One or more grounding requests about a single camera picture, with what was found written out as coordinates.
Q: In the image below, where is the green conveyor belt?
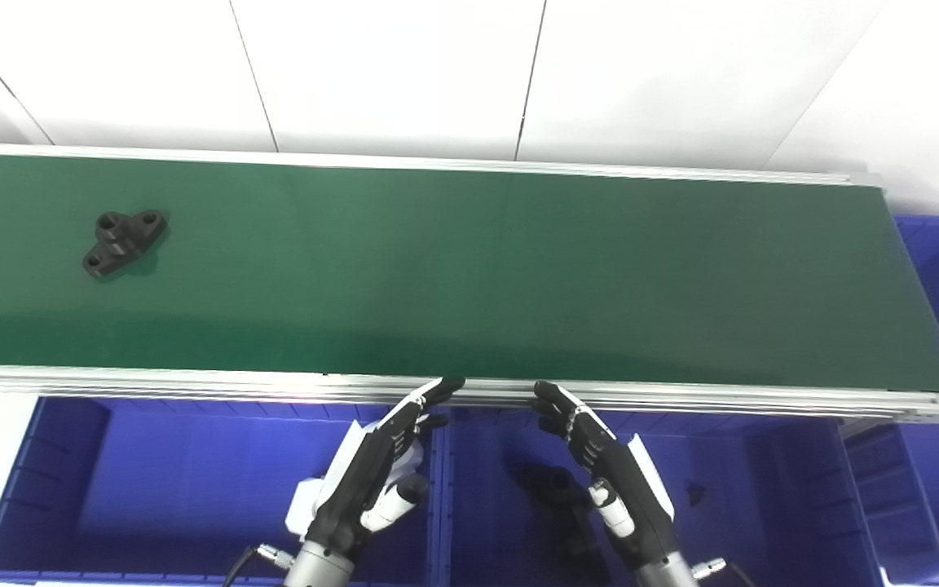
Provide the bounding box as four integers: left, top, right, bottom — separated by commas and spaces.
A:
0, 155, 939, 394
0, 143, 939, 425

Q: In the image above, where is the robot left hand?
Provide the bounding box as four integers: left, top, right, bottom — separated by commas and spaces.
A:
302, 375, 467, 563

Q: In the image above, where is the blue bin with white parts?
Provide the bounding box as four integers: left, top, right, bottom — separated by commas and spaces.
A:
0, 397, 446, 585

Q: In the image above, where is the blue bin with black parts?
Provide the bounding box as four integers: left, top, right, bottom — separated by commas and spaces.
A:
437, 405, 886, 587

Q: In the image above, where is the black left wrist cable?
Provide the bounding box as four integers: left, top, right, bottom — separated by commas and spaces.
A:
221, 545, 296, 587

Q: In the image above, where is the black flanged part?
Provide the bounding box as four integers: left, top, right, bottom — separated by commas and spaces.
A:
82, 210, 170, 280
514, 463, 602, 581

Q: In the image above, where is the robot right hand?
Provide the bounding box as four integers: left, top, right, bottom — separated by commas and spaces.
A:
532, 381, 677, 572

